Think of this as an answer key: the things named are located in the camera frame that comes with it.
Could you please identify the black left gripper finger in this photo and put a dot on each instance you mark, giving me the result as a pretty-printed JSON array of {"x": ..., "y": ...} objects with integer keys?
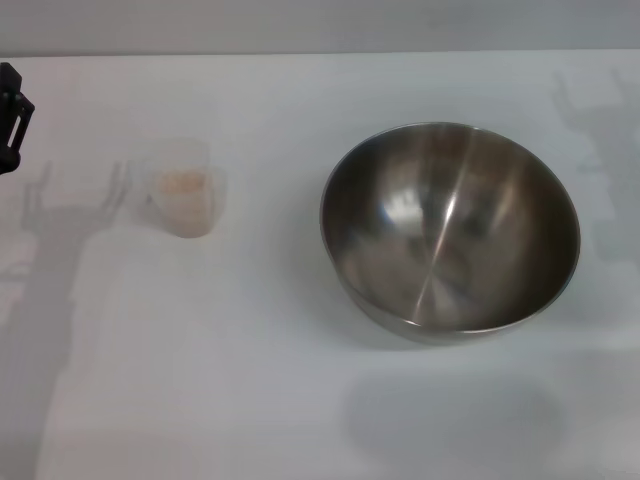
[{"x": 11, "y": 115}]

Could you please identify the stainless steel mixing bowl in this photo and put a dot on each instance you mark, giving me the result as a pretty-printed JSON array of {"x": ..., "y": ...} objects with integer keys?
[{"x": 450, "y": 225}]

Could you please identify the rice grains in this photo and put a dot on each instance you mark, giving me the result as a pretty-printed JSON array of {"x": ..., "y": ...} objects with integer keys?
[{"x": 180, "y": 182}]

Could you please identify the translucent plastic measuring cup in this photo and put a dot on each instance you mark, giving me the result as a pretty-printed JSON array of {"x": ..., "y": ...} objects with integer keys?
[{"x": 215, "y": 190}]

